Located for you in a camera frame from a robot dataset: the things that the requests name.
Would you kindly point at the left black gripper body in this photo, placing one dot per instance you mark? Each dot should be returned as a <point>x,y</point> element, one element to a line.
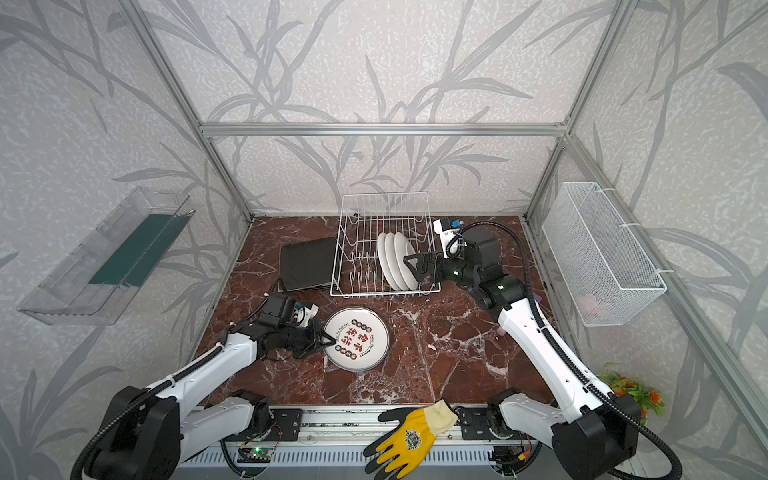
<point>303,339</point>

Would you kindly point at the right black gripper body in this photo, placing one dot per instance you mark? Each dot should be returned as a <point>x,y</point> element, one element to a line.
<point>431,267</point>

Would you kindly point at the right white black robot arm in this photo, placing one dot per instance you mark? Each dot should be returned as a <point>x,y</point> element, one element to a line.
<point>590,428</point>

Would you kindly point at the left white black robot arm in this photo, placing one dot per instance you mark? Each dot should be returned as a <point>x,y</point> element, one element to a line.
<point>147,432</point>

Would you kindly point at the green circuit board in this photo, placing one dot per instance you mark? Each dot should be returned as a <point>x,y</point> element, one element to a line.
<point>256,453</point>

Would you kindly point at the pink object in basket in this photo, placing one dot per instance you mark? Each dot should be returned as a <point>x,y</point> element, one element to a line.
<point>590,306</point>

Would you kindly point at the yellow black work glove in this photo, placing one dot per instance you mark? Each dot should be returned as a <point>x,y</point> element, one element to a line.
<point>400,451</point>

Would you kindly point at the artificial flower plant pot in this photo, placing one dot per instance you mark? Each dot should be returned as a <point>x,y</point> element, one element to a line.
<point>648,398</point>

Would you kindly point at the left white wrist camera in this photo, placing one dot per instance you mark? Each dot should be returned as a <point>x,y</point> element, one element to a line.
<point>304,314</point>

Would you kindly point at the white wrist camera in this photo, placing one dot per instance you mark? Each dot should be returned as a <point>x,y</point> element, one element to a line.
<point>448,230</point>
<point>304,314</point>

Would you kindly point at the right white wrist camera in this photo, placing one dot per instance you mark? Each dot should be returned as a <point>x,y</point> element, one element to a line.
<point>448,230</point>

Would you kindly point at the white wire dish rack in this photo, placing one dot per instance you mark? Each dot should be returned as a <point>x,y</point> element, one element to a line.
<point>363,216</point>

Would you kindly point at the aluminium mounting rail base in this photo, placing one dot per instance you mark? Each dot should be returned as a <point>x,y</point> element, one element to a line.
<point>330,445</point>

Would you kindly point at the white wire mesh wall basket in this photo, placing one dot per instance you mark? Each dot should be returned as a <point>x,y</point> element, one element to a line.
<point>597,253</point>

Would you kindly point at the clear acrylic wall shelf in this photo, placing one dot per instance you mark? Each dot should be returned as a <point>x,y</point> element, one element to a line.
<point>95,283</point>

